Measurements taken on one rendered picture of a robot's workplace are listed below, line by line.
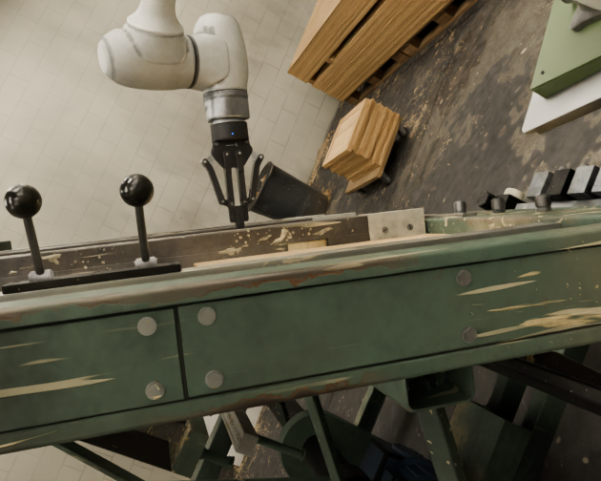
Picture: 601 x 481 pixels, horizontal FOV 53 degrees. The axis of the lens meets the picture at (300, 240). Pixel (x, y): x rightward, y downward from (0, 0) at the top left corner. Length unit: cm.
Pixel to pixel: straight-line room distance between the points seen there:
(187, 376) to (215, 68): 80
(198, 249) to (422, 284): 68
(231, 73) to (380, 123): 324
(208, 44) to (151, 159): 531
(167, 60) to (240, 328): 74
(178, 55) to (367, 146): 323
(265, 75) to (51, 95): 225
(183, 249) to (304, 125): 586
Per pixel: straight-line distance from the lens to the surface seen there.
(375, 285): 53
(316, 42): 573
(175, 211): 641
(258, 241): 118
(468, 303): 58
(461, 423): 208
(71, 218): 636
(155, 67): 117
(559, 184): 124
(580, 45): 141
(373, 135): 437
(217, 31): 125
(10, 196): 71
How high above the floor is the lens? 142
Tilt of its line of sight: 14 degrees down
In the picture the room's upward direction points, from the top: 65 degrees counter-clockwise
